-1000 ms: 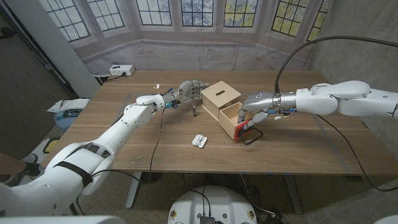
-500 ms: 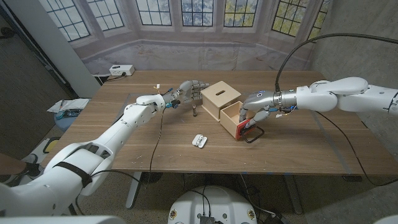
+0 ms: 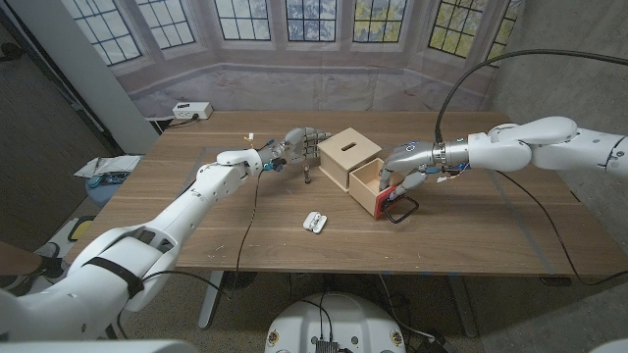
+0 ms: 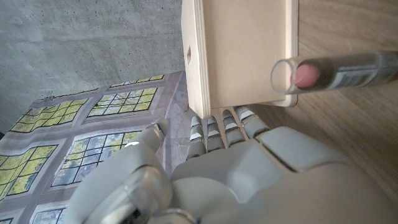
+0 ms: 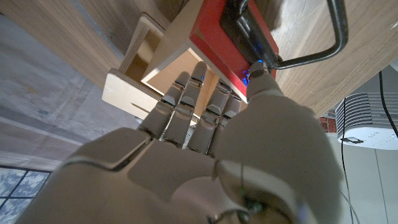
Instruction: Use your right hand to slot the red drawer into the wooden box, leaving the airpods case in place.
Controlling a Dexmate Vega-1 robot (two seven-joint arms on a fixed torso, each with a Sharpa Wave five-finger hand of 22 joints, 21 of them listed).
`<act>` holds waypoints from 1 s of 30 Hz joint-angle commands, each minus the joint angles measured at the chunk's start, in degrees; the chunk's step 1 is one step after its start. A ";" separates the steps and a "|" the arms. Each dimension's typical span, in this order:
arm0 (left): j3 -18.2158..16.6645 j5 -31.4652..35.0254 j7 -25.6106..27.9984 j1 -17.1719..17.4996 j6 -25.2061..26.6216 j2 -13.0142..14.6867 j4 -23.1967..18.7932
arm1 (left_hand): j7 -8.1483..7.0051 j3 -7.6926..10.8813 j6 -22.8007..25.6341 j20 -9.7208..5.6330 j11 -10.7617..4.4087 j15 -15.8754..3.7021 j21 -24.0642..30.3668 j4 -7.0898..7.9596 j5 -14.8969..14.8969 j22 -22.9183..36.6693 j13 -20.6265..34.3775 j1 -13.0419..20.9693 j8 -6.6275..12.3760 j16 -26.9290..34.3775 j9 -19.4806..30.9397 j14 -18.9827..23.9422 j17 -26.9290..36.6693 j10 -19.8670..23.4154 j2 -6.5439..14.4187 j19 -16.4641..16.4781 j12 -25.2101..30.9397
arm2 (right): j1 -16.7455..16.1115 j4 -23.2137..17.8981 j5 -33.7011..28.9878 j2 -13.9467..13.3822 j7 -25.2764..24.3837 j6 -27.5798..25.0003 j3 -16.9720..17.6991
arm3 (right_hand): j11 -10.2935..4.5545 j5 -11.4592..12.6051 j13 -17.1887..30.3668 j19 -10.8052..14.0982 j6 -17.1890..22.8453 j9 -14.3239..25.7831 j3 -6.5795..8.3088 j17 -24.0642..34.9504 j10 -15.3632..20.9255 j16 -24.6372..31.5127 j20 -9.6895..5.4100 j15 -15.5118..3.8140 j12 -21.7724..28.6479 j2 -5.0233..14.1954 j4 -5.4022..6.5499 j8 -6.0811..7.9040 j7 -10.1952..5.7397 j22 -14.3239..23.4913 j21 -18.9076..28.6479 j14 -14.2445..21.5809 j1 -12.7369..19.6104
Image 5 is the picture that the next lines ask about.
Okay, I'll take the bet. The red drawer with black handle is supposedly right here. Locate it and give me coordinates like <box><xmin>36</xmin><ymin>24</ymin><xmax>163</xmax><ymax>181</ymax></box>
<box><xmin>141</xmin><ymin>0</ymin><xmax>349</xmax><ymax>103</ymax></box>

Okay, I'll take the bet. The wooden box with slot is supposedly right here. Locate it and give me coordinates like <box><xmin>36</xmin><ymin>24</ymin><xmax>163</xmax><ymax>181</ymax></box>
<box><xmin>101</xmin><ymin>12</ymin><xmax>200</xmax><ymax>122</ymax></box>

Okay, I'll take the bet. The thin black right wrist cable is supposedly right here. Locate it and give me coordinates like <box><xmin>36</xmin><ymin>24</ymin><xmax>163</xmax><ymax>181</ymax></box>
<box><xmin>340</xmin><ymin>98</ymin><xmax>361</xmax><ymax>224</ymax></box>

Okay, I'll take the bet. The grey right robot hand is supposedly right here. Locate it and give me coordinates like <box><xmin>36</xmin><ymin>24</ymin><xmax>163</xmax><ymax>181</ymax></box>
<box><xmin>15</xmin><ymin>60</ymin><xmax>345</xmax><ymax>224</ymax></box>

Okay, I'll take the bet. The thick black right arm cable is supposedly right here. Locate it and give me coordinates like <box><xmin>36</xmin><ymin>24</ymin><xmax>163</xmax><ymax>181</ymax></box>
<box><xmin>378</xmin><ymin>70</ymin><xmax>398</xmax><ymax>138</ymax></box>

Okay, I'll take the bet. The printed window backdrop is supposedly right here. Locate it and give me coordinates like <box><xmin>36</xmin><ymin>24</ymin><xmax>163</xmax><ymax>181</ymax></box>
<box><xmin>0</xmin><ymin>14</ymin><xmax>141</xmax><ymax>224</ymax></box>

